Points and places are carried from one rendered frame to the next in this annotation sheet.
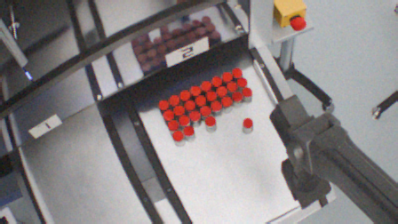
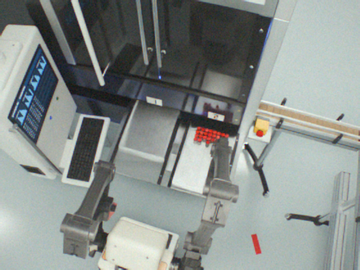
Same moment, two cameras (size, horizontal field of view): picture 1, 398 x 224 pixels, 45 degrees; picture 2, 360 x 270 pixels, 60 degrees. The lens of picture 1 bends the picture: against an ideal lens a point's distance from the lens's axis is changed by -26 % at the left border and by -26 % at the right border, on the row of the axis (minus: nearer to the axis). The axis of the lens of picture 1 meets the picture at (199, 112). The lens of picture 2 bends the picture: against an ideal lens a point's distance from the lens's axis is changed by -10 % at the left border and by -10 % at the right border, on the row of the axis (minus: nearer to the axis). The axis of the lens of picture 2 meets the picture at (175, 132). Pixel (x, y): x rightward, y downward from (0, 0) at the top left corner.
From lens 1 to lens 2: 0.69 m
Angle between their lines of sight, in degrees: 15
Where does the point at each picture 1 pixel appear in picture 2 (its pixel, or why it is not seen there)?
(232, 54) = (231, 131)
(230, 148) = (207, 155)
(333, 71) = (280, 184)
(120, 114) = (184, 121)
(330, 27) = (296, 167)
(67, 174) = (149, 124)
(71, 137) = (162, 115)
